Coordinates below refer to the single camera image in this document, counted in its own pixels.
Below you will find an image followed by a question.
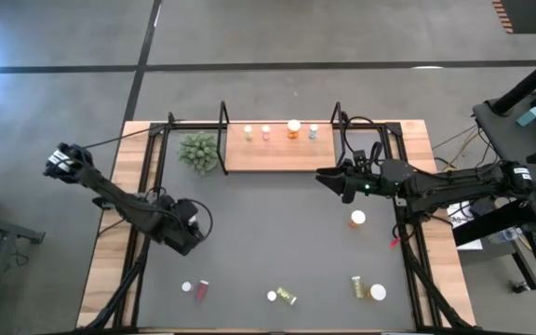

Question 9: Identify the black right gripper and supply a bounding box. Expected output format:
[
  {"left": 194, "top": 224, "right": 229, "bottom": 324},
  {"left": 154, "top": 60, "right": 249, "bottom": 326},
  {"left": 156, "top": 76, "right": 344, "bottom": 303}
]
[{"left": 315, "top": 164, "right": 386, "bottom": 206}]

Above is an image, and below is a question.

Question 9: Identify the wooden shelf with black legs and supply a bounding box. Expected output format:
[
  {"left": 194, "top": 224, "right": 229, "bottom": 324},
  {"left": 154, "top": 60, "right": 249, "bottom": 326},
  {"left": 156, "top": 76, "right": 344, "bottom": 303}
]
[{"left": 216, "top": 100, "right": 351, "bottom": 177}]

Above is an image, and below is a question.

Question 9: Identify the green potted plant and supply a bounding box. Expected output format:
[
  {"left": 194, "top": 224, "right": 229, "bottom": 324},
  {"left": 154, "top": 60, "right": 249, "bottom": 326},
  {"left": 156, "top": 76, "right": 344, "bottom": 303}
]
[{"left": 177, "top": 131, "right": 221, "bottom": 176}]

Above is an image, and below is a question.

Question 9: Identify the grey table mat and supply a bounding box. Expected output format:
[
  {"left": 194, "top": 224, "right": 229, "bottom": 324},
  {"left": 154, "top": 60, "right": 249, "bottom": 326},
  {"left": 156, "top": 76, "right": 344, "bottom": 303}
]
[{"left": 137, "top": 125, "right": 416, "bottom": 331}]

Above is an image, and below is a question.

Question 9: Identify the white paper sheet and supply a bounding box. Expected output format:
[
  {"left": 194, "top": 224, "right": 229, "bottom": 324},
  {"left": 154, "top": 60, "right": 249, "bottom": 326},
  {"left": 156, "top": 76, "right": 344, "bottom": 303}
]
[{"left": 447, "top": 198, "right": 483, "bottom": 251}]

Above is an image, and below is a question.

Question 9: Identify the clear water bottle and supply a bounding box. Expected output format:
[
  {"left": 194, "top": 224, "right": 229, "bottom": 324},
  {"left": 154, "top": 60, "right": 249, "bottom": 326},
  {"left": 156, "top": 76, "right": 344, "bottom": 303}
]
[{"left": 487, "top": 226, "right": 520, "bottom": 246}]

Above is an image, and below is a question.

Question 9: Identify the grey side desk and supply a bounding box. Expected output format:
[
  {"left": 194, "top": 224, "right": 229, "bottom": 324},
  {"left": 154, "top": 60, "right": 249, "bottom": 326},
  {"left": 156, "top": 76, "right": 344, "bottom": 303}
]
[{"left": 451, "top": 86, "right": 536, "bottom": 303}]

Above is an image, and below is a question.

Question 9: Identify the teal box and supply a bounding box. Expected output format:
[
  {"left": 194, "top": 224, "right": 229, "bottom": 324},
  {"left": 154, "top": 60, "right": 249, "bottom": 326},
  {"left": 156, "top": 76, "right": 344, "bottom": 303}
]
[{"left": 516, "top": 106, "right": 536, "bottom": 127}]

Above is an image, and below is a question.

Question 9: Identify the black pole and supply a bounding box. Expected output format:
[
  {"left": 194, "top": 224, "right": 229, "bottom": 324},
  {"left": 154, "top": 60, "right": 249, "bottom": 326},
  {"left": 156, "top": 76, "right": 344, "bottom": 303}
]
[{"left": 489, "top": 45, "right": 536, "bottom": 115}]

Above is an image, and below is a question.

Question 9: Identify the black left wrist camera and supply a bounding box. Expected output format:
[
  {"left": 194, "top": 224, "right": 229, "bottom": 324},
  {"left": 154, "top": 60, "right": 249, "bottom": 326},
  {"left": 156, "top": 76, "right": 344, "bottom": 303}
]
[{"left": 168, "top": 197, "right": 199, "bottom": 223}]

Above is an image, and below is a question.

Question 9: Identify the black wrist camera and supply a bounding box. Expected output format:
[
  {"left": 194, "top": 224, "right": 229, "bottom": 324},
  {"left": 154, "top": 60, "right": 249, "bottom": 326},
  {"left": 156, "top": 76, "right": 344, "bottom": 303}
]
[
  {"left": 349, "top": 148, "right": 374, "bottom": 168},
  {"left": 168, "top": 197, "right": 199, "bottom": 223}
]

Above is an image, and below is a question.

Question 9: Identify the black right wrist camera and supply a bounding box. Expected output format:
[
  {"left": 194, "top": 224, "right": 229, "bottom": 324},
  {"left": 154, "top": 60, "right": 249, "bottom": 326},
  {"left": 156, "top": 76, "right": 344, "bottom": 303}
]
[{"left": 349, "top": 148, "right": 374, "bottom": 168}]

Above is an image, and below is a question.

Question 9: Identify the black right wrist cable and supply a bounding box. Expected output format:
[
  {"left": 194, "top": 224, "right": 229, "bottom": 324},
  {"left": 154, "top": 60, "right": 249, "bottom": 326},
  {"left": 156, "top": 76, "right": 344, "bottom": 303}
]
[{"left": 342, "top": 115, "right": 385, "bottom": 164}]

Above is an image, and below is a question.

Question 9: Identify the black metal station frame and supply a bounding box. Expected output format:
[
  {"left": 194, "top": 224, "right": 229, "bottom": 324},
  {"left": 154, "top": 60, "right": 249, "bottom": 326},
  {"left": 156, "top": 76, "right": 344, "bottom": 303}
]
[{"left": 81, "top": 109, "right": 474, "bottom": 334}]

